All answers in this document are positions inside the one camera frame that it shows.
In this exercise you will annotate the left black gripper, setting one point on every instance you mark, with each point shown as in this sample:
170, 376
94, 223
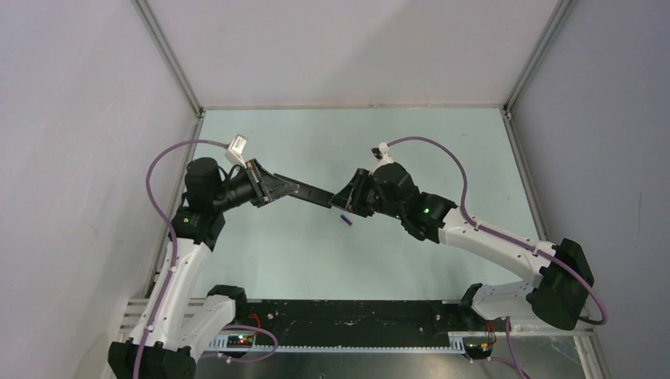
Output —
265, 186

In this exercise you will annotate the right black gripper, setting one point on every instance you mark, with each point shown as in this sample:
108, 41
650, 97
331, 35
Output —
350, 198

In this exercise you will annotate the black remote control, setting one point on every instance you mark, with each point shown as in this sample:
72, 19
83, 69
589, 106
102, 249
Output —
306, 192

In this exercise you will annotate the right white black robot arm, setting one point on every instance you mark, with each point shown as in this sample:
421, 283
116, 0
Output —
554, 278

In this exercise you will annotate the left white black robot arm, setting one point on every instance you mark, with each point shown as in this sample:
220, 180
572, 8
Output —
163, 344

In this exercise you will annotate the blue purple battery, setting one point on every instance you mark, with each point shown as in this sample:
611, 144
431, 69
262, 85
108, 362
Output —
346, 220

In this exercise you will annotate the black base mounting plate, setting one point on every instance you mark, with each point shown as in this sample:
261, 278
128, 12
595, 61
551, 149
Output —
359, 323

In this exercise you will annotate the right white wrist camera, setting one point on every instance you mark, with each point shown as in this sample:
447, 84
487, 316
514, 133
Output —
382, 156

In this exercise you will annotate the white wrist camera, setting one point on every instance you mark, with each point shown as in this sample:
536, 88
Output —
234, 151
382, 156

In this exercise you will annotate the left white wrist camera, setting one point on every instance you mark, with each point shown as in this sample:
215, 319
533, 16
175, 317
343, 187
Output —
234, 151

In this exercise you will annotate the aluminium frame rail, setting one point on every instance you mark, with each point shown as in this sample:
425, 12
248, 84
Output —
521, 326

